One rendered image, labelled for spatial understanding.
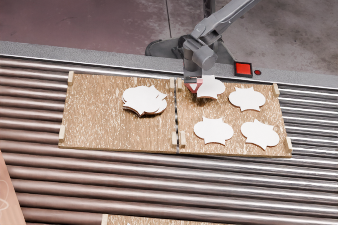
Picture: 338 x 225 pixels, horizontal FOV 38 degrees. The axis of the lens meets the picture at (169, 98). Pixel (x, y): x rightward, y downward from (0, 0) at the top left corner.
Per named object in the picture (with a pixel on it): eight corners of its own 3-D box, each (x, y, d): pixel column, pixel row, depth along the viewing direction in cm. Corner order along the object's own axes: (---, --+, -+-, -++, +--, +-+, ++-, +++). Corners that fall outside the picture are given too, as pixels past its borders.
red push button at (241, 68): (235, 65, 207) (236, 63, 206) (249, 66, 207) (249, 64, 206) (236, 75, 203) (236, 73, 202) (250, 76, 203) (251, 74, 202)
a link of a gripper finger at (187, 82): (202, 83, 183) (201, 64, 177) (203, 96, 179) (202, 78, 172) (184, 84, 184) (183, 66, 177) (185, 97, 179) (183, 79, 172)
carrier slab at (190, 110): (175, 82, 195) (175, 79, 194) (273, 88, 200) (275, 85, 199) (179, 153, 172) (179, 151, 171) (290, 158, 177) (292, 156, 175)
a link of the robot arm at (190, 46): (192, 34, 170) (179, 41, 168) (204, 43, 166) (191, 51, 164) (193, 49, 175) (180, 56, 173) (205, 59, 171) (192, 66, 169)
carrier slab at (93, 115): (69, 76, 191) (69, 73, 190) (173, 82, 195) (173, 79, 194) (58, 148, 168) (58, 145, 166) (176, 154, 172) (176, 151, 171)
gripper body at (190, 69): (200, 60, 180) (199, 44, 175) (202, 79, 173) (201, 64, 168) (183, 61, 181) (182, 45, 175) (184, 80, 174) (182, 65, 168)
